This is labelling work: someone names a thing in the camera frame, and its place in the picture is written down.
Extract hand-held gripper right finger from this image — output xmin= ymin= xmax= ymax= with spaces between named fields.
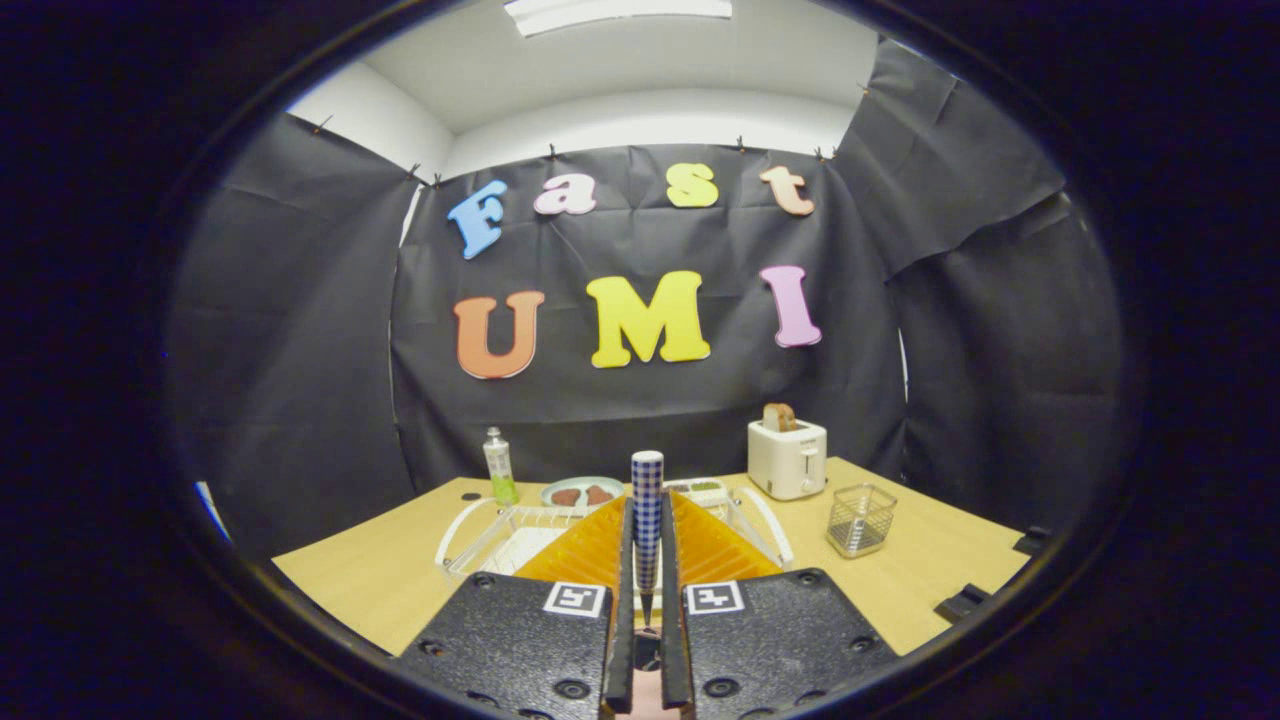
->
xmin=660 ymin=490 xmax=901 ymax=720

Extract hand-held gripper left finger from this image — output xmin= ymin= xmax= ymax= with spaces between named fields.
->
xmin=395 ymin=495 xmax=636 ymax=720

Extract pink plate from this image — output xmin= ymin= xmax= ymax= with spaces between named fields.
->
xmin=630 ymin=668 xmax=666 ymax=720

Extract blue checkered handle spoon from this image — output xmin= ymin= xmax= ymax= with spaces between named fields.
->
xmin=631 ymin=450 xmax=665 ymax=629

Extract white dish rack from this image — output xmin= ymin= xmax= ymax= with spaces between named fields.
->
xmin=434 ymin=495 xmax=795 ymax=591

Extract clear wire basket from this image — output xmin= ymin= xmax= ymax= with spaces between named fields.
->
xmin=826 ymin=484 xmax=899 ymax=559

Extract pale green plate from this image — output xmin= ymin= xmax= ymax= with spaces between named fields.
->
xmin=541 ymin=476 xmax=626 ymax=508

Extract white toaster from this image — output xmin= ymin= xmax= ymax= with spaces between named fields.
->
xmin=747 ymin=418 xmax=829 ymax=502

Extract green drink bottle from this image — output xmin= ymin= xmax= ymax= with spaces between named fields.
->
xmin=483 ymin=427 xmax=520 ymax=506

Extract ceiling light panel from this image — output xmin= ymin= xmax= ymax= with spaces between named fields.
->
xmin=503 ymin=0 xmax=734 ymax=38

